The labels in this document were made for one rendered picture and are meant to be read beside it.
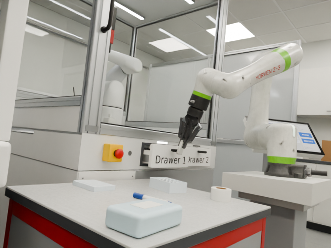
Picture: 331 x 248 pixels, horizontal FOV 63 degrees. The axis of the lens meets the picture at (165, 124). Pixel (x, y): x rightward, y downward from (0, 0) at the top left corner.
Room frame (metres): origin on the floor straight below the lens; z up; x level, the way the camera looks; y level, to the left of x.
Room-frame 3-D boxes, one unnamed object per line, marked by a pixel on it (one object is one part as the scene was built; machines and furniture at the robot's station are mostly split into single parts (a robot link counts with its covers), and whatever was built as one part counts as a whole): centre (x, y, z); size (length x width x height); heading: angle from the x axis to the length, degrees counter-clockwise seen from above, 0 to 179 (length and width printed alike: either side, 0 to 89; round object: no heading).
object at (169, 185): (1.04, -0.03, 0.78); 0.12 x 0.08 x 0.04; 38
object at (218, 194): (0.95, -0.21, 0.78); 0.07 x 0.07 x 0.04
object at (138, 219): (0.58, 0.02, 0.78); 0.15 x 0.10 x 0.04; 144
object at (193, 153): (1.62, -0.21, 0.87); 0.29 x 0.02 x 0.11; 139
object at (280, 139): (1.29, -0.56, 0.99); 0.16 x 0.13 x 0.19; 27
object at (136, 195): (0.81, 0.02, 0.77); 0.14 x 0.02 x 0.02; 54
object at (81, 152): (1.73, 0.34, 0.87); 1.02 x 0.95 x 0.14; 139
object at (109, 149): (1.12, 0.20, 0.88); 0.07 x 0.05 x 0.07; 139
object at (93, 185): (0.94, 0.23, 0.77); 0.13 x 0.09 x 0.02; 49
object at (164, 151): (1.35, -0.04, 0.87); 0.29 x 0.02 x 0.11; 139
